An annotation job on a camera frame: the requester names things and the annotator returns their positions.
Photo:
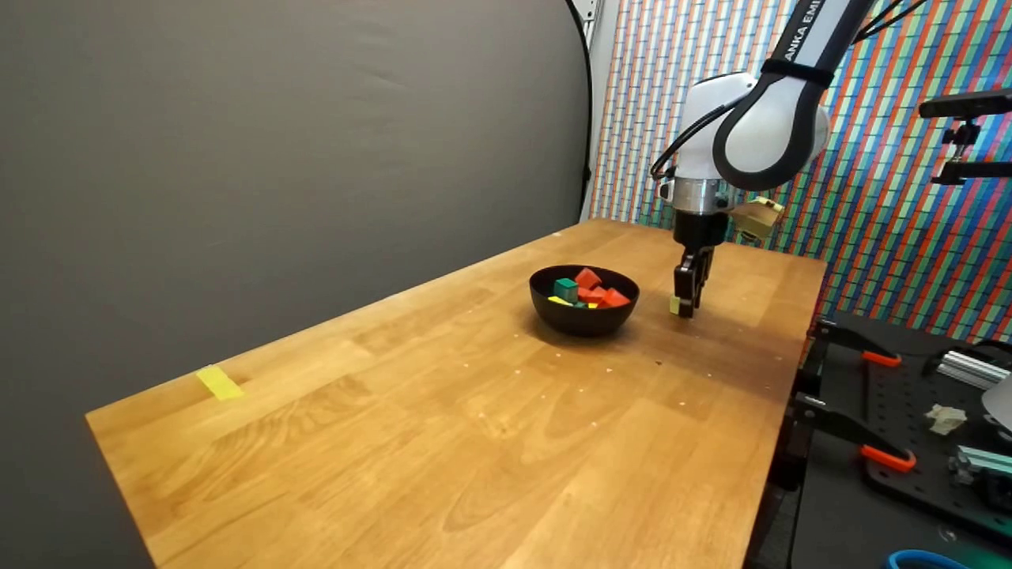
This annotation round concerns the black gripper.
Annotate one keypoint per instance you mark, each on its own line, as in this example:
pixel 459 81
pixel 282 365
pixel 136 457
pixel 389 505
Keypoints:
pixel 701 232

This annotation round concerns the red rounded wooden block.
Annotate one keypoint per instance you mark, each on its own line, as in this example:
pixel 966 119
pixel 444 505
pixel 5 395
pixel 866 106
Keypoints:
pixel 610 298

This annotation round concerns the green wooden cube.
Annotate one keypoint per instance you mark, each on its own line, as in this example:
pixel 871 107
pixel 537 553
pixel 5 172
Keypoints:
pixel 563 286

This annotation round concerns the long yellow wooden block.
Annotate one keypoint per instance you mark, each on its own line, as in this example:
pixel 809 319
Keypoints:
pixel 562 302

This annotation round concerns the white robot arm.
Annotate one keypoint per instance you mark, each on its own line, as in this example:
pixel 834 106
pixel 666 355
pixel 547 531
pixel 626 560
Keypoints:
pixel 759 116

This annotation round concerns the black bowl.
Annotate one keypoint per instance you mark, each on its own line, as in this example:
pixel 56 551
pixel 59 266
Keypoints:
pixel 584 319

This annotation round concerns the multicolour patterned backdrop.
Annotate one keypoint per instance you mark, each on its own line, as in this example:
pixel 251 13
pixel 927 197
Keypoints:
pixel 895 241

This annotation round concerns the black perforated board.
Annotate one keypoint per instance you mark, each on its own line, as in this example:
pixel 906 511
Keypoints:
pixel 919 389

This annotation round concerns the white crumpled scrap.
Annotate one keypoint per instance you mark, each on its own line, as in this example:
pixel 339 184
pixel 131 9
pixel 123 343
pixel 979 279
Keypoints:
pixel 945 419

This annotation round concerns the white plastic sheet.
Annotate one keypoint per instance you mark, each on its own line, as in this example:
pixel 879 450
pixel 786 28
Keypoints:
pixel 999 404

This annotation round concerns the teal metal bar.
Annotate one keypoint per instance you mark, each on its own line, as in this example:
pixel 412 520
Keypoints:
pixel 984 461

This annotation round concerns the grey fabric backdrop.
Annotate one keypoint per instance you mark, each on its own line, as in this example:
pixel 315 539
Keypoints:
pixel 262 159

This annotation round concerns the yellow tape strip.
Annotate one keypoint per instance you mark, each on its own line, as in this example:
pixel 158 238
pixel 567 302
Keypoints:
pixel 220 382

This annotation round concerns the wrist camera on wooden plate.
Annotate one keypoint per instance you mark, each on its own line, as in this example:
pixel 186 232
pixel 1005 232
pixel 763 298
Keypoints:
pixel 759 219

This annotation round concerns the white rail piece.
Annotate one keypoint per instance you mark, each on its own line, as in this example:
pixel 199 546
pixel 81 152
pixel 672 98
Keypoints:
pixel 968 369

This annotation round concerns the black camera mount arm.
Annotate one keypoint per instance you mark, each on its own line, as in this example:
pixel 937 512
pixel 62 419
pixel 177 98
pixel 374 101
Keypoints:
pixel 966 106

